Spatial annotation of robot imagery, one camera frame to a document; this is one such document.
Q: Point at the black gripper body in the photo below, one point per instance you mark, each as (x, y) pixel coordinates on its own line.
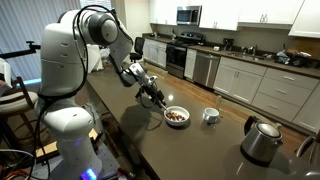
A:
(151, 91)

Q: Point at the metal spoon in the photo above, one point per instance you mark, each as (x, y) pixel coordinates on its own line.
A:
(167, 110)

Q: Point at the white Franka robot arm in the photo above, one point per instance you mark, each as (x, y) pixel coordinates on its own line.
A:
(63, 66)

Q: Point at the white ceramic bowl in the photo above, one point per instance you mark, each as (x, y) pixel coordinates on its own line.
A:
(171, 121)

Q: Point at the mixed nuts and raisins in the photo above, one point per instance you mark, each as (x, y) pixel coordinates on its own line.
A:
(175, 116)

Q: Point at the white cabinet beside stove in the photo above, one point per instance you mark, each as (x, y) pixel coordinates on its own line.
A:
(155, 53)

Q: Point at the black stainless stove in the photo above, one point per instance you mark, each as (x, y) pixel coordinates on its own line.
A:
(176, 56)

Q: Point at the black office chair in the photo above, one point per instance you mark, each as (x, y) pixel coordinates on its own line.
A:
(138, 46)

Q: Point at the white mug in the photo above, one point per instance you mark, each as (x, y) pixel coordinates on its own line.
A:
(211, 115)

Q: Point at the stainless dishwasher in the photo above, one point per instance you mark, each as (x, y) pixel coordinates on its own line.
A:
(205, 70)

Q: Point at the white paper bag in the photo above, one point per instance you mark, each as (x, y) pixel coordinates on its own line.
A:
(94, 58)

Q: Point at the small white cup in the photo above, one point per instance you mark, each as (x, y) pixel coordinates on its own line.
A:
(216, 48)

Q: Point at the stainless microwave oven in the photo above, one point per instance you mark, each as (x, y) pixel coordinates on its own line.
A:
(186, 15)

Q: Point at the black coffee maker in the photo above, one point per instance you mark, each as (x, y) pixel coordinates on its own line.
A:
(228, 44)

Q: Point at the sink faucet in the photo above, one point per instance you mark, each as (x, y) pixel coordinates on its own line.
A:
(251, 50)

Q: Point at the white lower cabinets with drawers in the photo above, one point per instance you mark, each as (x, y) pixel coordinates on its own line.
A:
(266, 86)

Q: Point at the white upper cabinets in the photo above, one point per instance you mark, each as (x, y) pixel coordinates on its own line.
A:
(220, 13)

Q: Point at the dish clutter on counter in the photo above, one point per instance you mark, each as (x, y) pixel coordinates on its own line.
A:
(290, 58)

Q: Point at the wooden stool white cushion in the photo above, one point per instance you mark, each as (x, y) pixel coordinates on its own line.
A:
(16, 100)

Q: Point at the grey vertical blinds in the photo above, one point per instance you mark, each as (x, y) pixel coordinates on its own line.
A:
(23, 26)

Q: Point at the wooden cutting board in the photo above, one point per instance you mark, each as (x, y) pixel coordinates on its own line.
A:
(305, 45)

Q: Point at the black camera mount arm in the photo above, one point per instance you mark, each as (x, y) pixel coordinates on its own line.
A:
(20, 52)

